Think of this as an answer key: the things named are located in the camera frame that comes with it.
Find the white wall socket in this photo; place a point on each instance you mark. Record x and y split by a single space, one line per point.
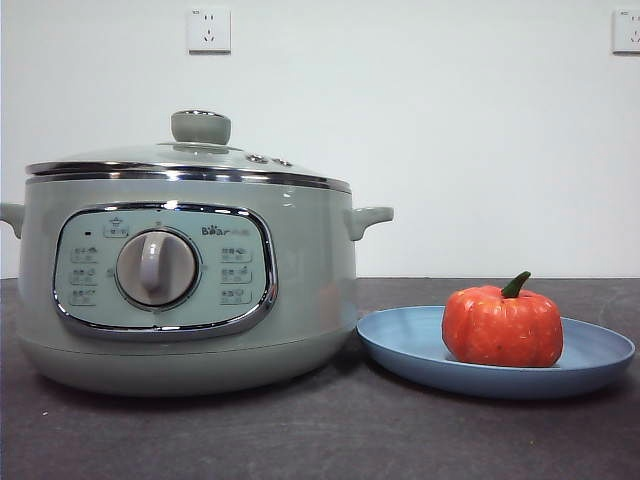
628 32
209 30

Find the blue round plate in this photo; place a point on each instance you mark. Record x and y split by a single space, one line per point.
400 345

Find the orange toy pumpkin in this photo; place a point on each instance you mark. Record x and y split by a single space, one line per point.
500 330

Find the pale green electric steamer pot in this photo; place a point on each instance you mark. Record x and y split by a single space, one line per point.
315 280

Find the glass lid with green knob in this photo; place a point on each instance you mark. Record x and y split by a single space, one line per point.
200 127

